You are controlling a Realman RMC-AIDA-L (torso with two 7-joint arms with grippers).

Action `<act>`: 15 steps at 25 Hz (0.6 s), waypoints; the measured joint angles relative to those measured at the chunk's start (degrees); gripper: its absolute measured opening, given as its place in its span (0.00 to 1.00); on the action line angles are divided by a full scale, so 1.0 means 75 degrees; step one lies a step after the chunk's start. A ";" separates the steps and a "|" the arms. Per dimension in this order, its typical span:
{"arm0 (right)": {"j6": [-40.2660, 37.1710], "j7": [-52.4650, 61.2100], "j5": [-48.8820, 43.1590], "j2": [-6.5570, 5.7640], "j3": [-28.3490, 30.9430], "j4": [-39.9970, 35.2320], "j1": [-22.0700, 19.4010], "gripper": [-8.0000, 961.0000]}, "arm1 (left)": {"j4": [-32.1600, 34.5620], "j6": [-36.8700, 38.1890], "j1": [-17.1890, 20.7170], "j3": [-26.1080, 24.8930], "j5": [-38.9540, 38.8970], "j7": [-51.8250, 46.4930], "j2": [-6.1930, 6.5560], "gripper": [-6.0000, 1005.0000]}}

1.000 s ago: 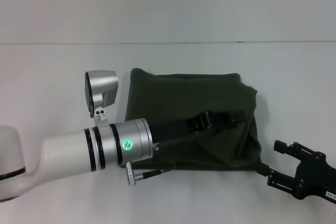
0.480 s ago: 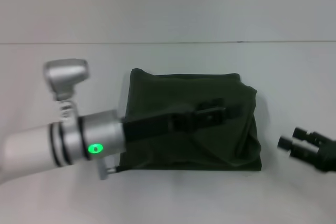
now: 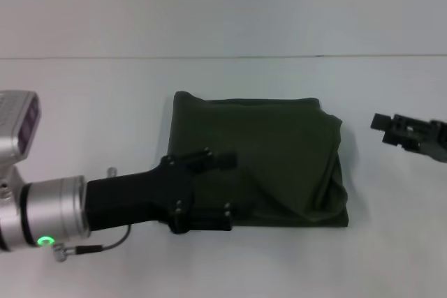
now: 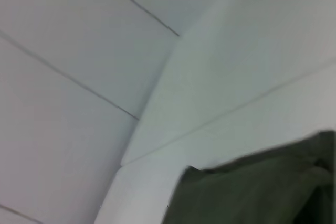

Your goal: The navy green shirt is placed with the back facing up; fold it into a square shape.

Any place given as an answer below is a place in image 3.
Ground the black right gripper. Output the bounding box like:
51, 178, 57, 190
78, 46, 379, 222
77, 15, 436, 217
370, 112, 447, 165

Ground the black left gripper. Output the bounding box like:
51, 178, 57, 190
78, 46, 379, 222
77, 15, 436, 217
85, 149, 239, 235

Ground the dark green t-shirt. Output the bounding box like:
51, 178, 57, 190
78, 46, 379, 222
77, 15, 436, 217
166, 90, 351, 230

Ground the thin dark wrist cable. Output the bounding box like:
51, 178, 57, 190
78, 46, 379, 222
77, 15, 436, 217
51, 223, 133, 263

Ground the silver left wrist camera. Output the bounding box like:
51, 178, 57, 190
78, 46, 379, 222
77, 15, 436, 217
0, 91, 43, 167

